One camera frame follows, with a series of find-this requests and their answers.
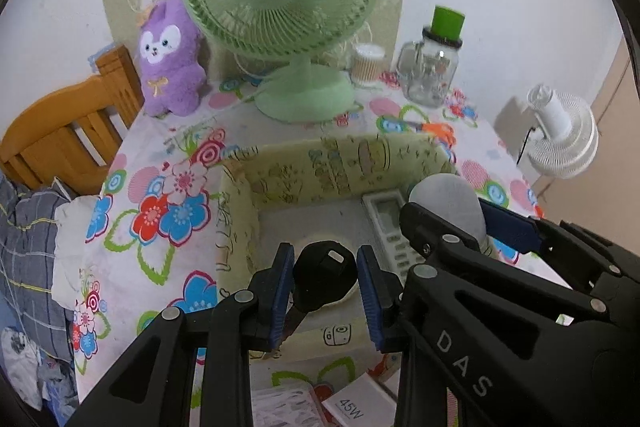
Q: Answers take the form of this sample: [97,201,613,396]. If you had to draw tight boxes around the black fan cable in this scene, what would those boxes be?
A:
[515,127,538,165]

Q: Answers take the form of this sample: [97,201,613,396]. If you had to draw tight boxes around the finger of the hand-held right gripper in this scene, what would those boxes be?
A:
[399,202,616,323]
[480,199,640,303]

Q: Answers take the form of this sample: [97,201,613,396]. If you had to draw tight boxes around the glass jar mug green lid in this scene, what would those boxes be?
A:
[397,6,466,108]

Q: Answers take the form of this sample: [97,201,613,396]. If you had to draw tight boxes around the purple plush toy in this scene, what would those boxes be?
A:
[136,0,208,116]

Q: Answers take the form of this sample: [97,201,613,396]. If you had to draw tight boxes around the white remote control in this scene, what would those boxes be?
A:
[361,189,426,280]

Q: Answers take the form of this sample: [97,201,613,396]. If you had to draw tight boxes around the orange handled scissors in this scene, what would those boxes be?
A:
[400,119,456,148]

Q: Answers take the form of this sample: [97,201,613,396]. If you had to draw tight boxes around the cotton swab container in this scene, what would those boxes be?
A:
[350,43,387,88]

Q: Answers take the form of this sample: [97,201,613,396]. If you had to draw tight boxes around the white round gadget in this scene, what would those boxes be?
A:
[407,174,488,253]

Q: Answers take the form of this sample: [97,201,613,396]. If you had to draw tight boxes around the white printed garment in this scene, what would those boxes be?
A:
[0,327,43,410]

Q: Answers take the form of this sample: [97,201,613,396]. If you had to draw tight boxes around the white cloth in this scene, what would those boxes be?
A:
[52,194,108,308]

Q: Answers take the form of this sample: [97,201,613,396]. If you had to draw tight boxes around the grey plaid bedding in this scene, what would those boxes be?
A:
[0,174,76,358]

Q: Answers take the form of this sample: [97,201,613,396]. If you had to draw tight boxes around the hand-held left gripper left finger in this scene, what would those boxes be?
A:
[65,243,296,427]

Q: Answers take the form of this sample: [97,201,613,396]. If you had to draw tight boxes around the beige wooden panel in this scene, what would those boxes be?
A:
[530,37,640,228]

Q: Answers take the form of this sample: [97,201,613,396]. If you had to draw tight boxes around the yellow patterned storage box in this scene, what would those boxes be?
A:
[216,133,461,362]

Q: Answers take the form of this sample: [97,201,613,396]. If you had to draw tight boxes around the white clip fan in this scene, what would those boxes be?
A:
[520,83,599,179]

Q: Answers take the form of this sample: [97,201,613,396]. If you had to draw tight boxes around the large white charger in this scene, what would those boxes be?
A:
[321,374,398,427]

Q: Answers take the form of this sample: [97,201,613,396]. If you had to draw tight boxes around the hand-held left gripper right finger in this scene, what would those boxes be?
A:
[356,246,406,354]

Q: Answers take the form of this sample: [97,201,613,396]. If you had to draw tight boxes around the floral tablecloth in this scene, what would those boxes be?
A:
[72,72,566,427]

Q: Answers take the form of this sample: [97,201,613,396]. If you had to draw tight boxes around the wooden bed headboard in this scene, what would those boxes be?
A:
[0,44,146,195]

